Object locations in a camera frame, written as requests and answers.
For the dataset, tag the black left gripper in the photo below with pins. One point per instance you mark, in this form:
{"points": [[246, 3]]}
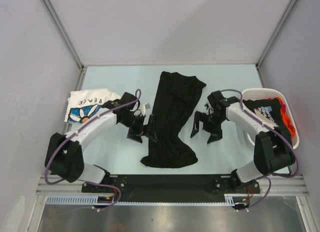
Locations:
{"points": [[135, 134]]}

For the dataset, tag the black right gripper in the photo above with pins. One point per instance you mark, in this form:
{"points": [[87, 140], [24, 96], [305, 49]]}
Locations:
{"points": [[216, 133]]}

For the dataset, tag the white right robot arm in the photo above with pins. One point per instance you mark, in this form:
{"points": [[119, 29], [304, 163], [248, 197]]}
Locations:
{"points": [[273, 149]]}

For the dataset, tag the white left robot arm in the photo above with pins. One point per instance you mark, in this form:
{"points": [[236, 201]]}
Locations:
{"points": [[64, 155]]}

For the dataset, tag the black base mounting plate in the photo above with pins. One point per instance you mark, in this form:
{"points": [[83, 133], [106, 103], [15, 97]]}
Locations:
{"points": [[178, 188]]}

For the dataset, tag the white plastic laundry basket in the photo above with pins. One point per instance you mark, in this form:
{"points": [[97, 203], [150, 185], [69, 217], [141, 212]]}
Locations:
{"points": [[268, 93]]}

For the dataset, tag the black printed t-shirt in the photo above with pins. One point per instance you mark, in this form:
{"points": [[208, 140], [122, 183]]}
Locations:
{"points": [[267, 109]]}

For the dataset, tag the white folded printed t-shirt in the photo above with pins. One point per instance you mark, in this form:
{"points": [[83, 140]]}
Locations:
{"points": [[84, 104]]}

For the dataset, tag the magenta t-shirt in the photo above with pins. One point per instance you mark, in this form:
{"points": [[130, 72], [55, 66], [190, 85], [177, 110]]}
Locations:
{"points": [[283, 108]]}

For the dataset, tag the orange t-shirt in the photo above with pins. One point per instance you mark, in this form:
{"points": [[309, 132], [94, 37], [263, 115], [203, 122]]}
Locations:
{"points": [[286, 120]]}

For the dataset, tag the white slotted cable duct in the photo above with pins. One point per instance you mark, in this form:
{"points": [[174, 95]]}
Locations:
{"points": [[90, 200]]}

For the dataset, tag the aluminium frame rail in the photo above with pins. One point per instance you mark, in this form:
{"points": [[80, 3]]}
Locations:
{"points": [[280, 186]]}

